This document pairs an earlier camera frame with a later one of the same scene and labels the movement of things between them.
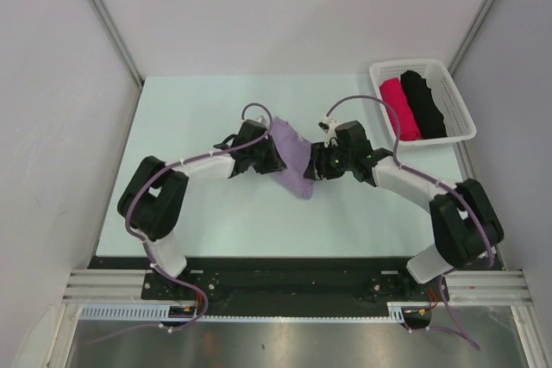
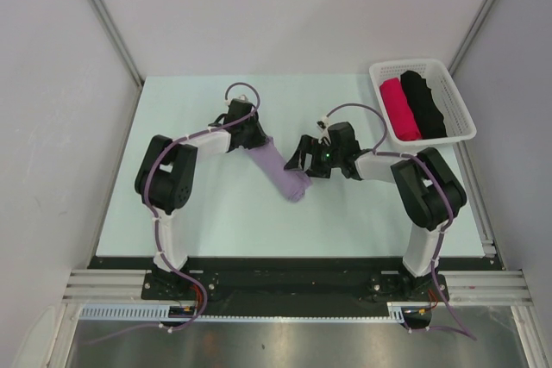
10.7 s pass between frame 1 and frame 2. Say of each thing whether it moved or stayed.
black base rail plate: stayed
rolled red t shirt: stayed
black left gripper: moved
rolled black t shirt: stayed
